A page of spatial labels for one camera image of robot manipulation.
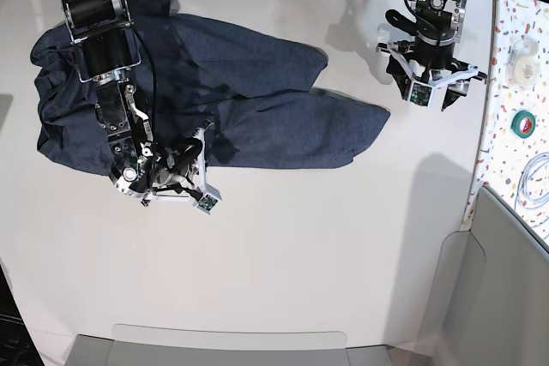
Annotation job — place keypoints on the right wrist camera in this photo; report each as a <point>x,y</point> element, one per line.
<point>206,203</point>

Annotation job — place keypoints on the grey bin right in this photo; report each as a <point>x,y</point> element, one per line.
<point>489,303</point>

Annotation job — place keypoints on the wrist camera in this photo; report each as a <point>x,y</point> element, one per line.
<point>420,94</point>
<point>206,203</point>

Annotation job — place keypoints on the grey tray bottom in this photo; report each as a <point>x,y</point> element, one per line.
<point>133,345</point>

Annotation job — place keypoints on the clear tape roll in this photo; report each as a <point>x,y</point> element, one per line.
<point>523,66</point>

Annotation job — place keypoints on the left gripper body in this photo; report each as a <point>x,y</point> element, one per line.
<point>418,61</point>

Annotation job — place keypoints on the confetti patterned side cloth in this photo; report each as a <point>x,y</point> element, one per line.
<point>516,169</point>

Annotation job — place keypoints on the navy blue t-shirt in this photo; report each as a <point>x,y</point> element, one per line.
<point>252,92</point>

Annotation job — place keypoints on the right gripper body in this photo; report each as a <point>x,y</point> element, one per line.
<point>181,173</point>

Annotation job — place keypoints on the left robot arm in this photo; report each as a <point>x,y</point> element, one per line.
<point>436,22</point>

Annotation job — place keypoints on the green tape roll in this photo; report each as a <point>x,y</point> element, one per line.
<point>523,124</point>

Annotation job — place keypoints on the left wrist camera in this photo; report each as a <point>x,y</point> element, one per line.
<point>420,94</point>

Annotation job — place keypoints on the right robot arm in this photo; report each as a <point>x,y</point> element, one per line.
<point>107,48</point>

